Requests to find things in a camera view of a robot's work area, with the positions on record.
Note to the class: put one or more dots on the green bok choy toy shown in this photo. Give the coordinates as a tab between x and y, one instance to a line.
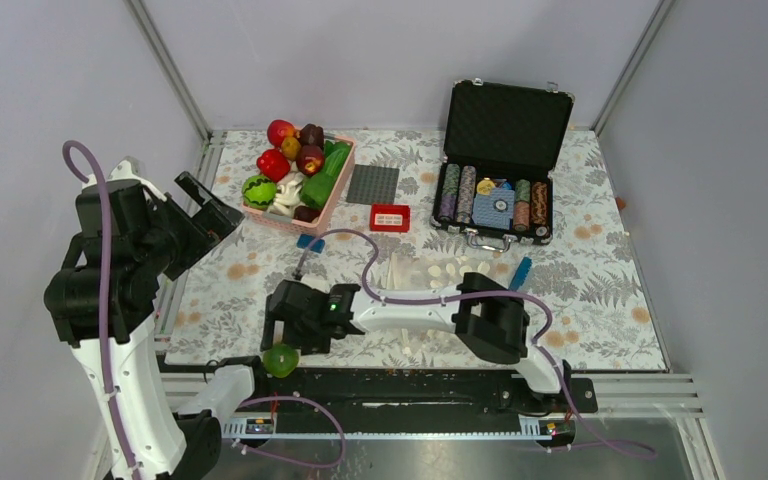
336	155

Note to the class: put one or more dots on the dark eggplant toy in basket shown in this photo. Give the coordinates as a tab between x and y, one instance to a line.
306	214

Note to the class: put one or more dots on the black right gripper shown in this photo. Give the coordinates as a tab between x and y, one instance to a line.
315	345

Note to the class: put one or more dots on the blue playing card deck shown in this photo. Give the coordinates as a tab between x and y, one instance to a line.
495	209

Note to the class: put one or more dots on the white mushroom toy cluster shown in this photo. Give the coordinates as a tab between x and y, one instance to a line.
287	196

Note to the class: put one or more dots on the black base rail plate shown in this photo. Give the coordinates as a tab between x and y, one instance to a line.
408	401

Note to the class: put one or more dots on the green watermelon toy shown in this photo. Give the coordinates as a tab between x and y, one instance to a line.
258	192

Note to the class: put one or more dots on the dark red apple toy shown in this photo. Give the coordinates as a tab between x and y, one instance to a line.
310	160

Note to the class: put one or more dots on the yellow lemon toy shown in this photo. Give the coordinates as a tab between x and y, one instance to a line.
290	148

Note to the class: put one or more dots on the dark grey lego baseplate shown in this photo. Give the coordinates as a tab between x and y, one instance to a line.
373	185

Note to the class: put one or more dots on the red lego brick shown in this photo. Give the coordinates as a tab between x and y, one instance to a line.
390	218

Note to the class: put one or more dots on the dark purple plum toy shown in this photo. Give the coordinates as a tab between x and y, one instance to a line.
312	134

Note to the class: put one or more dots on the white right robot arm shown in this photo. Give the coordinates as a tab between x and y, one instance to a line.
490	320

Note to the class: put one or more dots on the blue lego brick near case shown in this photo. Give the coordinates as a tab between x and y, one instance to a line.
520	274

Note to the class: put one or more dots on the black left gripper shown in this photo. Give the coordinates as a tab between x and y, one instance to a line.
212	223

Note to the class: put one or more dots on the blue lego brick near basket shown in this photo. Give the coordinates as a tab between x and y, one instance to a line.
305	241

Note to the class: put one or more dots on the black poker chip case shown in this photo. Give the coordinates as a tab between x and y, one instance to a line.
501	136

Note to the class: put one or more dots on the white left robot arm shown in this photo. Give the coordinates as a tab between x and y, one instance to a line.
102	306

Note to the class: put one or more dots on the pink plastic basket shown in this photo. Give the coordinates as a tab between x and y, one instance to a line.
291	225

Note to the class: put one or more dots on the red bell pepper toy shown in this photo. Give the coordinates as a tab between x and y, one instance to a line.
273	164

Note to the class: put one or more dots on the clear zip top bag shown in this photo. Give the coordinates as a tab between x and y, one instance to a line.
423	273

